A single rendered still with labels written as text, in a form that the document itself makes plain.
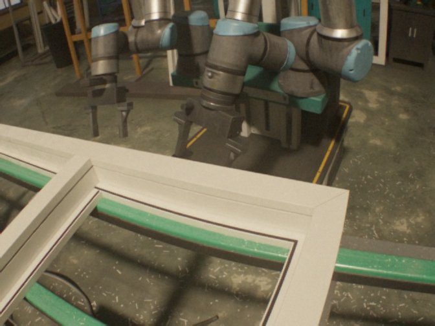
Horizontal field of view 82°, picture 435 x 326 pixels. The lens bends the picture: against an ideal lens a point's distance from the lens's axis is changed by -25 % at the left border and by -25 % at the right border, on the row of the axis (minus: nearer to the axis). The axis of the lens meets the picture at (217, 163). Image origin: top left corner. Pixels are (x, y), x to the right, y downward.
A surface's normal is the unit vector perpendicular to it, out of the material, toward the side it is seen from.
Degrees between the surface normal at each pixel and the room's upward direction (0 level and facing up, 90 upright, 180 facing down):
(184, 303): 0
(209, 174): 0
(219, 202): 90
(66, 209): 90
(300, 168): 0
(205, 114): 66
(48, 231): 90
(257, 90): 90
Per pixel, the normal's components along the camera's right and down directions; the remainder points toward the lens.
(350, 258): -0.11, -0.78
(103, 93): -0.43, 0.24
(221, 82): -0.08, 0.40
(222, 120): -0.61, 0.18
